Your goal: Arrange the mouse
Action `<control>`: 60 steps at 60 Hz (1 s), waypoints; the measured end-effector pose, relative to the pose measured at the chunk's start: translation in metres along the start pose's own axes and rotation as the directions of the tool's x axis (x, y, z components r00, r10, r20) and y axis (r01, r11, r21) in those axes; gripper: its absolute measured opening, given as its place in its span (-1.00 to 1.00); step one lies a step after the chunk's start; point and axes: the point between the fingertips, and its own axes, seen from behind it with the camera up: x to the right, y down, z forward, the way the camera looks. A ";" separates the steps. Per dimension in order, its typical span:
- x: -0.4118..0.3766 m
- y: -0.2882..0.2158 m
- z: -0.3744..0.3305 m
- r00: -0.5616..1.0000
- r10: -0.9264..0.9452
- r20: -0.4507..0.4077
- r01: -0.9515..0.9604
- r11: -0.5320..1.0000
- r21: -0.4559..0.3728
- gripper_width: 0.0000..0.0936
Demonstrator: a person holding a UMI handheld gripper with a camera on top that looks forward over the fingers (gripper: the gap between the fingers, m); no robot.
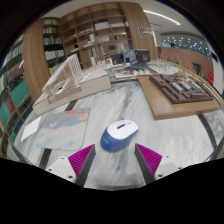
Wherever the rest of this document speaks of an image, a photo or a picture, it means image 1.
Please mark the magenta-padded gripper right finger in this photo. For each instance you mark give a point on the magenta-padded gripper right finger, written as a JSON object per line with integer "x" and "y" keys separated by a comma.
{"x": 148, "y": 160}

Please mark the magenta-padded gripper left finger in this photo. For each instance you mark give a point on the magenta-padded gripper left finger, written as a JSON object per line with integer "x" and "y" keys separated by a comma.
{"x": 81, "y": 160}

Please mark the blue and white computer mouse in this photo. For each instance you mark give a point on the blue and white computer mouse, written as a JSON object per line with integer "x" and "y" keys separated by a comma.
{"x": 115, "y": 136}

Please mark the brown site model, wooden board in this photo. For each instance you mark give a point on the brown site model, wooden board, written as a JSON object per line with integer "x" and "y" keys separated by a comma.
{"x": 166, "y": 103}

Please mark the white paper sheet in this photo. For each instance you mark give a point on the white paper sheet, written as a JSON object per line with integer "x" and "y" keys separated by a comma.
{"x": 30, "y": 128}

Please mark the white architectural model, beige base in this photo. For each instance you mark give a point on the white architectural model, beige base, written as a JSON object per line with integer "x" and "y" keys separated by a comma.
{"x": 83, "y": 85}

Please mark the glass-fronted bookshelf, colourful books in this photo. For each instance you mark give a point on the glass-fronted bookshelf, colourful books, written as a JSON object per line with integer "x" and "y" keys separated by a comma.
{"x": 15, "y": 93}

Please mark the dark grey box model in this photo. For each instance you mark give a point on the dark grey box model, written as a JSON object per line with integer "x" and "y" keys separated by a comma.
{"x": 141, "y": 56}

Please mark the dark bookshelf with books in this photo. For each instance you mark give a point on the dark bookshelf with books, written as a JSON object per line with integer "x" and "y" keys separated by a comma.
{"x": 52, "y": 43}

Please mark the group of ceiling spotlights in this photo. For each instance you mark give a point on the group of ceiling spotlights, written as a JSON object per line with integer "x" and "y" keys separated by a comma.
{"x": 190, "y": 41}

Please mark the wooden shelf unit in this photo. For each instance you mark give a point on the wooden shelf unit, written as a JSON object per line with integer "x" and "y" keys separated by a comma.
{"x": 100, "y": 33}

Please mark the hanging white sign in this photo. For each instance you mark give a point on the hanging white sign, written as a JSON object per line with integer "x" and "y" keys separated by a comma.
{"x": 145, "y": 30}

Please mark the long ceiling light strip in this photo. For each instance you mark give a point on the long ceiling light strip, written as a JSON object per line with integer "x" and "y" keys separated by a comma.
{"x": 161, "y": 16}

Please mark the red wall sign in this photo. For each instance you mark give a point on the red wall sign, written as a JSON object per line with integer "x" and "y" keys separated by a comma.
{"x": 210, "y": 76}

